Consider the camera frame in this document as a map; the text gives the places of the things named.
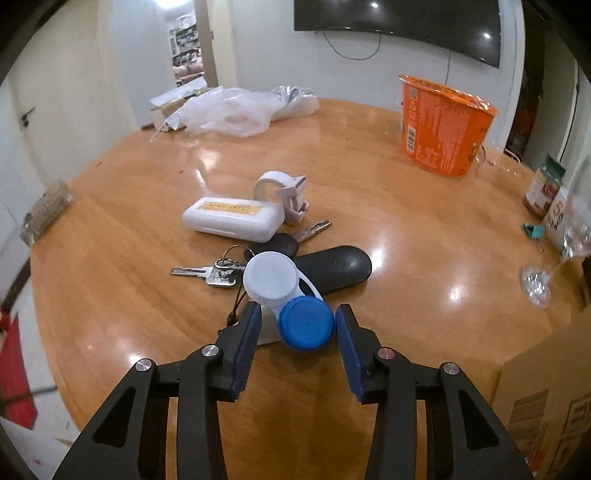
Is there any white and blue lens case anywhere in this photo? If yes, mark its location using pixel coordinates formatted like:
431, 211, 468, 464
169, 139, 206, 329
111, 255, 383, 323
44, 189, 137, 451
242, 251, 335, 352

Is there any key bunch with black fob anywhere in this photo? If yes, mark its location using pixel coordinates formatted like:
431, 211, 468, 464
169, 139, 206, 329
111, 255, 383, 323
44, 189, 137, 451
170, 220, 331, 345

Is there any black glasses case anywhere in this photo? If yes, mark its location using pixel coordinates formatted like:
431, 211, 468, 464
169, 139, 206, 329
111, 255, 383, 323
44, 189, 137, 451
294, 245, 373, 295

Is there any white rectangular plastic case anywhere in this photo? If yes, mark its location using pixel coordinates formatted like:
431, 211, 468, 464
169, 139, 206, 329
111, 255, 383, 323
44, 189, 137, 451
182, 197, 286, 243

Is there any brown cardboard box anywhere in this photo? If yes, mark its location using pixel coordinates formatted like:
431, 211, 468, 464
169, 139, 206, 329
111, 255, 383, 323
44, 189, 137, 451
493, 308, 590, 479

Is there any clear wine glass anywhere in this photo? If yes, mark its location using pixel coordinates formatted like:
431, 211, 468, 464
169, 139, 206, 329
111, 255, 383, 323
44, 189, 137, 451
519, 156, 590, 309

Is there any white tape dispenser roll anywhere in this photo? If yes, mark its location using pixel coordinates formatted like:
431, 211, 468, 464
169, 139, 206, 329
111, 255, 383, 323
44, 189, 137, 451
253, 171, 310, 226

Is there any green binder clip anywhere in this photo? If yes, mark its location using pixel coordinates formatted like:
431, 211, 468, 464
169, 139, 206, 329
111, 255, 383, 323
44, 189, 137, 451
523, 223, 545, 241

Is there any white ceramic mug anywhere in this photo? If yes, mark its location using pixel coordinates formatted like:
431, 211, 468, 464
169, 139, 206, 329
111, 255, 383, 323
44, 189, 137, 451
544, 186, 569, 252

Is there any glass jar green lid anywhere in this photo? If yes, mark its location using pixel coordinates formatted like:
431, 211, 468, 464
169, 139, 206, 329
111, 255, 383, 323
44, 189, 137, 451
523, 154, 566, 220

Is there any orange instant noodle bowl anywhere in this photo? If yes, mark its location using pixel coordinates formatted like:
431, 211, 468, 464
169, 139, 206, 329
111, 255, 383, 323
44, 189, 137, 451
399, 75, 498, 178

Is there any clear plastic bag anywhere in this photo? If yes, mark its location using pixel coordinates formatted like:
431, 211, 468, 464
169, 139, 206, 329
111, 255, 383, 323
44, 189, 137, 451
166, 86, 320, 138

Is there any wall-mounted black television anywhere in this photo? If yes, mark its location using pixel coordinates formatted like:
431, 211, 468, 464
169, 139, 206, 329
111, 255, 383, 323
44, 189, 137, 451
294, 0, 501, 68

